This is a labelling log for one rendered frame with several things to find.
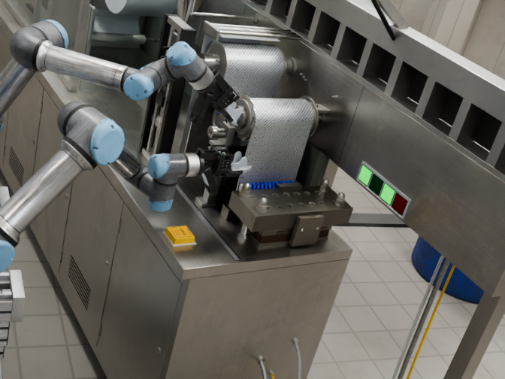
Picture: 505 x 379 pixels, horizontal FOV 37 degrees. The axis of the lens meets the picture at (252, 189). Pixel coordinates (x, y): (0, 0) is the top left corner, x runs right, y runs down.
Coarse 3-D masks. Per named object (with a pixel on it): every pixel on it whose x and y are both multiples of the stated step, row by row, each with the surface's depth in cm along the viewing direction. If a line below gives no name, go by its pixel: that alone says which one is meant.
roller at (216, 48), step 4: (216, 44) 262; (220, 44) 260; (212, 48) 265; (216, 48) 262; (220, 48) 260; (280, 48) 273; (208, 52) 267; (212, 52) 265; (216, 52) 262; (220, 52) 260; (224, 52) 258; (220, 56) 260; (224, 56) 258; (284, 56) 271; (220, 60) 261; (224, 60) 258; (284, 60) 270; (220, 64) 261; (224, 64) 259; (284, 64) 270; (220, 68) 261; (224, 68) 259; (284, 68) 271; (220, 72) 261; (224, 72) 259; (284, 72) 271; (280, 80) 273
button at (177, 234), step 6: (168, 228) 240; (174, 228) 241; (180, 228) 242; (186, 228) 242; (168, 234) 239; (174, 234) 238; (180, 234) 238; (186, 234) 239; (174, 240) 236; (180, 240) 237; (186, 240) 238; (192, 240) 239
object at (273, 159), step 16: (256, 144) 250; (272, 144) 253; (288, 144) 257; (304, 144) 260; (256, 160) 253; (272, 160) 257; (288, 160) 260; (240, 176) 253; (256, 176) 257; (272, 176) 261; (288, 176) 264
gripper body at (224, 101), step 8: (216, 72) 233; (216, 80) 233; (224, 80) 234; (208, 88) 231; (216, 88) 235; (224, 88) 236; (216, 96) 236; (224, 96) 235; (232, 96) 238; (216, 104) 235; (224, 104) 238
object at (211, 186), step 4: (208, 168) 242; (204, 172) 242; (208, 172) 242; (212, 172) 243; (204, 176) 244; (208, 176) 243; (212, 176) 244; (204, 180) 248; (208, 180) 244; (212, 180) 245; (208, 184) 245; (212, 184) 246; (208, 188) 248; (212, 188) 246; (216, 188) 247; (208, 192) 250; (212, 192) 247; (216, 192) 248
